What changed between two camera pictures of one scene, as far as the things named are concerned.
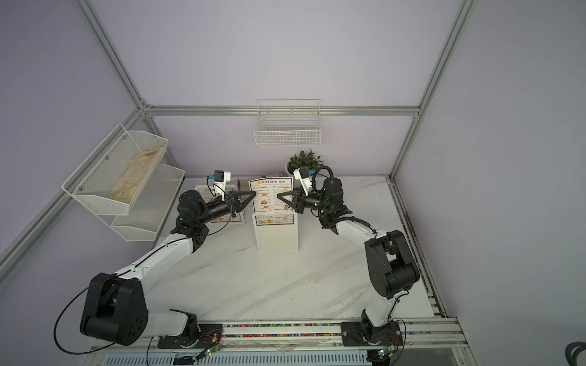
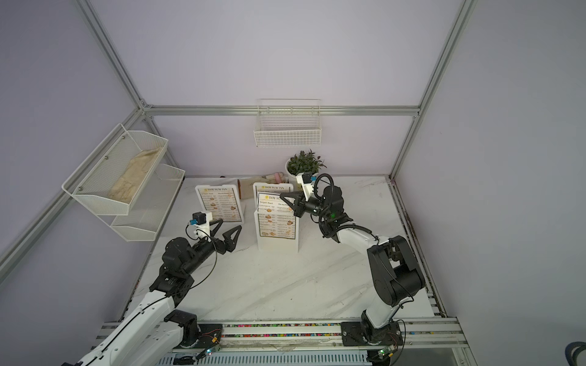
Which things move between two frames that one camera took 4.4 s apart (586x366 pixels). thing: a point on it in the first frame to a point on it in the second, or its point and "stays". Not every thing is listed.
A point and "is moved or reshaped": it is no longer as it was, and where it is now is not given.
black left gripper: (233, 203) to (227, 245)
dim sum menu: (209, 194) stays
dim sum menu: (269, 210) is moved or reshaped
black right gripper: (300, 203) stays
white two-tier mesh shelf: (122, 183) stays
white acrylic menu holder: (206, 194) stays
